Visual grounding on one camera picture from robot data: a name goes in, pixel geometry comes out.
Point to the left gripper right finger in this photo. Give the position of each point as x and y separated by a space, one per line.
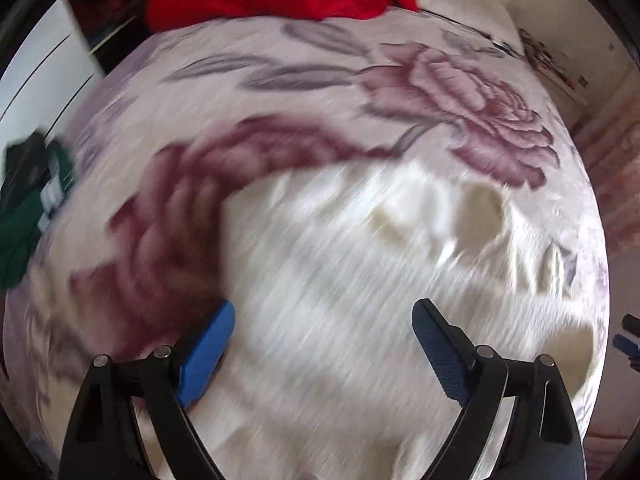
542 440

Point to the green sweater with stripes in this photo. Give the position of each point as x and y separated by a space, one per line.
38 176

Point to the white fluffy fleece garment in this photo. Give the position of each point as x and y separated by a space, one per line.
324 378

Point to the pink curtain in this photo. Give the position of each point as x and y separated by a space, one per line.
609 145

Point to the floral plush bed blanket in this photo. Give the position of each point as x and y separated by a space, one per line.
192 117

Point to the white wardrobe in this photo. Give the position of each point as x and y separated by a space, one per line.
49 77

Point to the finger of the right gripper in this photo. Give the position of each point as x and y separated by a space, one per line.
629 347

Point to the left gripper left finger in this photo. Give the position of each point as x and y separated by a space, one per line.
103 438

